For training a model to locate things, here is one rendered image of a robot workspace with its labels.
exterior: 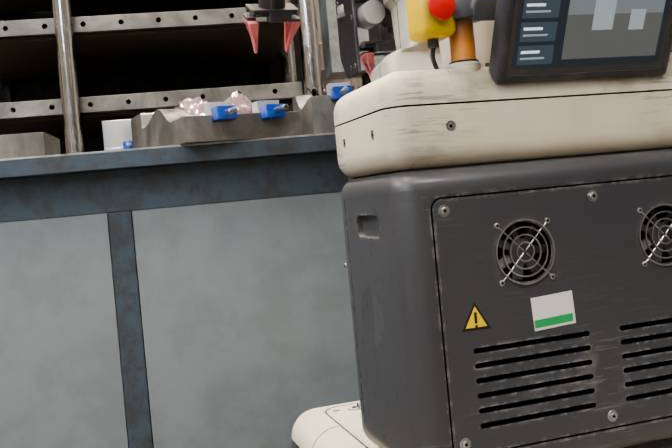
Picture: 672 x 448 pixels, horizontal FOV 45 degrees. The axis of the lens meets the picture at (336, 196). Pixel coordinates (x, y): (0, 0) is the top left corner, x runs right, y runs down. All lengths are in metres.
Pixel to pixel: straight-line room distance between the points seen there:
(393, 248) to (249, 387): 0.88
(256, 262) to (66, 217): 0.41
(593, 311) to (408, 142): 0.33
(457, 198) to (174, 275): 0.91
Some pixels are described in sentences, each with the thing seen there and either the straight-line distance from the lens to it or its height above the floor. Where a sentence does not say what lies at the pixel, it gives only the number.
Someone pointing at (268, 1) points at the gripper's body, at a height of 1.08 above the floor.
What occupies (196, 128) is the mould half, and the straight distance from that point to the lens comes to 1.71.
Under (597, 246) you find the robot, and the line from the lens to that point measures 1.11.
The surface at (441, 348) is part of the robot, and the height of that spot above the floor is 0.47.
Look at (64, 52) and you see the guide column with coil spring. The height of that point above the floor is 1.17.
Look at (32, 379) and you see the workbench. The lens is 1.86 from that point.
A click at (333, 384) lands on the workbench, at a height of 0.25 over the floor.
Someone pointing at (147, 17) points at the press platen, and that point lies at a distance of 2.69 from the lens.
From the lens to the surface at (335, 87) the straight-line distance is 1.81.
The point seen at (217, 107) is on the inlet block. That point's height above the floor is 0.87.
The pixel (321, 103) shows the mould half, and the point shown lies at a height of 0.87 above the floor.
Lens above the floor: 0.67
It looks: level
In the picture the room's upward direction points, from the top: 5 degrees counter-clockwise
